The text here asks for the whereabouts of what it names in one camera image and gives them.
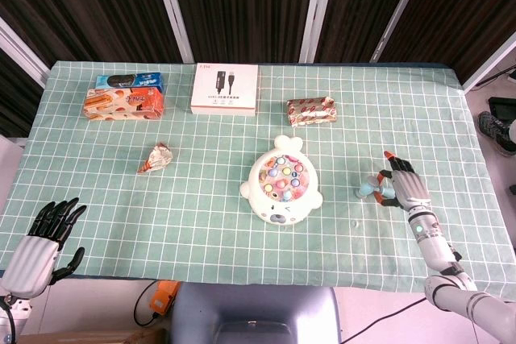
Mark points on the dark sneaker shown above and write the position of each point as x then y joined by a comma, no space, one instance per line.
493,130

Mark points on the white frame post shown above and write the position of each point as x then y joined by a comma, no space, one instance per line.
173,9
318,9
492,62
20,52
399,9

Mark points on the green checked tablecloth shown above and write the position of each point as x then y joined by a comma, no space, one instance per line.
201,207

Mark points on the crumpled snack wrapper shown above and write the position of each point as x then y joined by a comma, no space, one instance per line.
159,158

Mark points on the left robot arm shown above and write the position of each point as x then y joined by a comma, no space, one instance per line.
16,313

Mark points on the gold foil snack packet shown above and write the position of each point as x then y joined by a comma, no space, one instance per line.
310,110

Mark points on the white seal whack-a-mole toy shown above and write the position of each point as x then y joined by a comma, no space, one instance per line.
278,211

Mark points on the black case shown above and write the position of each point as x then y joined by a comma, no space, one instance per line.
504,107

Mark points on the blue biscuit box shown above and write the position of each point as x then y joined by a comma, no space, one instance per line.
153,80

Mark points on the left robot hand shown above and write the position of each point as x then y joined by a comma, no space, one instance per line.
32,259

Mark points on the blue toy hammer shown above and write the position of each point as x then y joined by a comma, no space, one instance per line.
364,189

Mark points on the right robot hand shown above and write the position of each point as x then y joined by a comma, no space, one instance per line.
409,187

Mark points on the orange device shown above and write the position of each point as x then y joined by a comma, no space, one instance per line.
163,297

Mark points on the orange biscuit box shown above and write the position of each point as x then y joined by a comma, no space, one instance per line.
121,104

